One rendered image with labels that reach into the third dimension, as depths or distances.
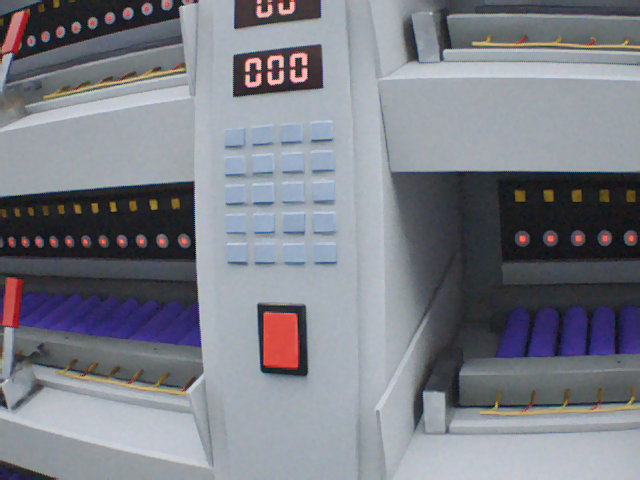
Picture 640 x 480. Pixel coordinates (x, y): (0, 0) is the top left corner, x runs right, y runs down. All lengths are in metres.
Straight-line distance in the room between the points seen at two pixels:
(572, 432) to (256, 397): 0.17
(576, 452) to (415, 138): 0.18
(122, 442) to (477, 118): 0.27
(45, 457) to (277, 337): 0.21
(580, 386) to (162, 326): 0.30
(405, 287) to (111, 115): 0.18
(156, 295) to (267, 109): 0.26
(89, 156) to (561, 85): 0.26
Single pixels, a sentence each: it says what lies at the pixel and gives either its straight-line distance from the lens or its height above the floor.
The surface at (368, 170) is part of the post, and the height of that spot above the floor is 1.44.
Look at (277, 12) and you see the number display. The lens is 0.37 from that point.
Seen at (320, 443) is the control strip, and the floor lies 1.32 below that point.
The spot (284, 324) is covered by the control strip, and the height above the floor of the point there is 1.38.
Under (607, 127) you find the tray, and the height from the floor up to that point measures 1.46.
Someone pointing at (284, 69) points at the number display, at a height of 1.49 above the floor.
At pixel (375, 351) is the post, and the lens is 0.35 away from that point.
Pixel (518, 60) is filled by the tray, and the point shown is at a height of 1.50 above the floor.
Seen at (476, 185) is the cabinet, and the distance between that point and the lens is 0.54.
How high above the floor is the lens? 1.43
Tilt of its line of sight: 3 degrees down
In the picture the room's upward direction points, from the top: 2 degrees counter-clockwise
